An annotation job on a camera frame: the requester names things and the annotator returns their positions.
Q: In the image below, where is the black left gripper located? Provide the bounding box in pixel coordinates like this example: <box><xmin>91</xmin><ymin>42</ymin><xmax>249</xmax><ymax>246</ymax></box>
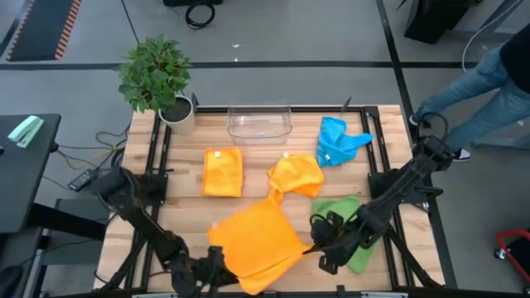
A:
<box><xmin>170</xmin><ymin>245</ymin><xmax>240</xmax><ymax>298</ymax></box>

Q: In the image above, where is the person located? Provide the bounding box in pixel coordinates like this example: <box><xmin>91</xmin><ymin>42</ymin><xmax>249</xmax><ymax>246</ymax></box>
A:
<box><xmin>408</xmin><ymin>22</ymin><xmax>530</xmax><ymax>162</ymax></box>

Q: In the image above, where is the clear plastic bin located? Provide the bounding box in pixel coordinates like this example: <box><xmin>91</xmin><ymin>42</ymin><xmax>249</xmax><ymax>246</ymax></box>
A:
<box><xmin>227</xmin><ymin>102</ymin><xmax>293</xmax><ymax>147</ymax></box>

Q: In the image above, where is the black orange-edged floor mat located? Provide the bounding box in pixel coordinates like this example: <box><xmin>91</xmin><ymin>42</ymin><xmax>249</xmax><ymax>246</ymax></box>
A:
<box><xmin>6</xmin><ymin>0</ymin><xmax>83</xmax><ymax>62</ymax></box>

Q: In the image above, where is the mint green stapler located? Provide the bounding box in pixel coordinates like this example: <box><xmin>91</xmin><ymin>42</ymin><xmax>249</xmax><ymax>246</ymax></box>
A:
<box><xmin>7</xmin><ymin>114</ymin><xmax>46</xmax><ymax>149</ymax></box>

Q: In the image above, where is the coiled black floor cable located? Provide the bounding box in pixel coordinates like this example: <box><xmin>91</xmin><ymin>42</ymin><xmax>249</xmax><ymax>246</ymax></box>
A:
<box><xmin>185</xmin><ymin>1</ymin><xmax>216</xmax><ymax>30</ymax></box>

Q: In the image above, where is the red cart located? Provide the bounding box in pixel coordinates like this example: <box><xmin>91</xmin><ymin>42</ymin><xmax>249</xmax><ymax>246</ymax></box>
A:
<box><xmin>494</xmin><ymin>228</ymin><xmax>530</xmax><ymax>285</ymax></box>

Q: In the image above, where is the green microfiber towel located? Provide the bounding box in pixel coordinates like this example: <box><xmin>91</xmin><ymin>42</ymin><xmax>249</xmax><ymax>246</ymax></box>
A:
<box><xmin>311</xmin><ymin>195</ymin><xmax>376</xmax><ymax>275</ymax></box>

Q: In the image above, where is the orange microfiber towel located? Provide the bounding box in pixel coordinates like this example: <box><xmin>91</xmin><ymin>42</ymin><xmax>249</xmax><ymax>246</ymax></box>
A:
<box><xmin>201</xmin><ymin>147</ymin><xmax>244</xmax><ymax>199</ymax></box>
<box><xmin>266</xmin><ymin>152</ymin><xmax>325</xmax><ymax>204</ymax></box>
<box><xmin>205</xmin><ymin>197</ymin><xmax>312</xmax><ymax>296</ymax></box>

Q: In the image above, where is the white floor cable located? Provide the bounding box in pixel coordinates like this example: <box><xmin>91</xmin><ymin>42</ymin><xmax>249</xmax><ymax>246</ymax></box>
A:
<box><xmin>460</xmin><ymin>14</ymin><xmax>517</xmax><ymax>86</ymax></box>

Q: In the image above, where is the yellow floor cable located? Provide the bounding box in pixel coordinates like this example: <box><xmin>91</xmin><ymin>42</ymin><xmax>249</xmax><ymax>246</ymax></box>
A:
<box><xmin>55</xmin><ymin>144</ymin><xmax>122</xmax><ymax>171</ymax></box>

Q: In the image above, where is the green potted plant white pot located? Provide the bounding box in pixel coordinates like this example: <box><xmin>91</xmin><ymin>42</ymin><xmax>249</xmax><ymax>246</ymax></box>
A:
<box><xmin>118</xmin><ymin>33</ymin><xmax>196</xmax><ymax>137</ymax></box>

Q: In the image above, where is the black desk base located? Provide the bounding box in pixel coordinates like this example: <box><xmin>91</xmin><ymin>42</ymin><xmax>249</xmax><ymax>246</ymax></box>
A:
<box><xmin>28</xmin><ymin>197</ymin><xmax>112</xmax><ymax>266</ymax></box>

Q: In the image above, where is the blue microfiber towel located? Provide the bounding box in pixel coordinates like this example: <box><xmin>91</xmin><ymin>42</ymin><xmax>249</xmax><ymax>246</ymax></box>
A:
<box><xmin>316</xmin><ymin>116</ymin><xmax>374</xmax><ymax>168</ymax></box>

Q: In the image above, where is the black cabinet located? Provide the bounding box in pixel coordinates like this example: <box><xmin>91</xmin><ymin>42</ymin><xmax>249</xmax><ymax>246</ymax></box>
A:
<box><xmin>403</xmin><ymin>0</ymin><xmax>473</xmax><ymax>45</ymax></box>

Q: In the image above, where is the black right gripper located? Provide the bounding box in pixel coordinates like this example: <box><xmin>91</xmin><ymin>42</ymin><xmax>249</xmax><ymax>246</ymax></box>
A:
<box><xmin>304</xmin><ymin>210</ymin><xmax>362</xmax><ymax>276</ymax></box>

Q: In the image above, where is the grey metal table foot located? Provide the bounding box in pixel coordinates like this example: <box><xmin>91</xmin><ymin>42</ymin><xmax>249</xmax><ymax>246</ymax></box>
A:
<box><xmin>471</xmin><ymin>136</ymin><xmax>530</xmax><ymax>150</ymax></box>

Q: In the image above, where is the black side desk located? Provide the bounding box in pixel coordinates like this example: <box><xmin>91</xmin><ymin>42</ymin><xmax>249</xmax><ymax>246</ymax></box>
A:
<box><xmin>0</xmin><ymin>113</ymin><xmax>62</xmax><ymax>235</ymax></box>

